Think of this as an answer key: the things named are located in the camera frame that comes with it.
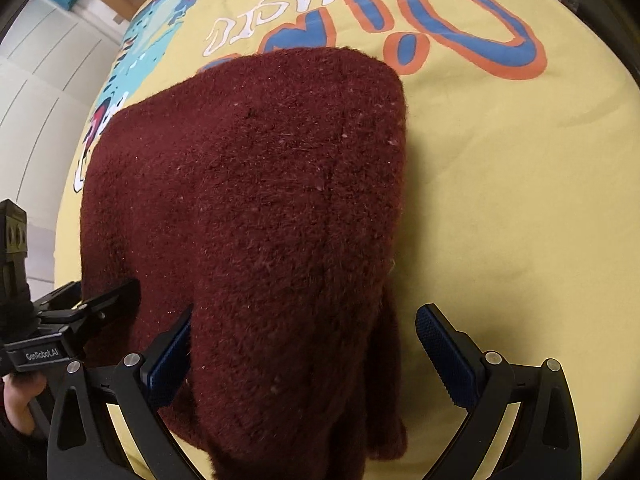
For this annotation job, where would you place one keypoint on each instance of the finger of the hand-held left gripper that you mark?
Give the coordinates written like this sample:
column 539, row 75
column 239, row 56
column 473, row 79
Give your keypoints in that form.
column 110, row 302
column 57, row 297

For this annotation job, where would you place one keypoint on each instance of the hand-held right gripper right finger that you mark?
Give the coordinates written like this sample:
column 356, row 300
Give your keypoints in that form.
column 446, row 351

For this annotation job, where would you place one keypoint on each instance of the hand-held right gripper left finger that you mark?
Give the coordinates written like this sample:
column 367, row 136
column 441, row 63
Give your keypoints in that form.
column 170, row 356

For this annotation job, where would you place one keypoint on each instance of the maroon knitted sweater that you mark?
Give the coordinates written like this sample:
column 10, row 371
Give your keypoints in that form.
column 260, row 220

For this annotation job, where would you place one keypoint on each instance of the person's left hand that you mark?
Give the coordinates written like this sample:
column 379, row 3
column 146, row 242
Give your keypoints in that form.
column 20, row 402

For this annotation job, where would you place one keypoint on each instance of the white panelled wardrobe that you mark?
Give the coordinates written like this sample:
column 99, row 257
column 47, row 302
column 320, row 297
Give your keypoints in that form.
column 45, row 110

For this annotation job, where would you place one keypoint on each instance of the yellow printed blanket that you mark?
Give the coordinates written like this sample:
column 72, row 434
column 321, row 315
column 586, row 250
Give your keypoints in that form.
column 500, row 170

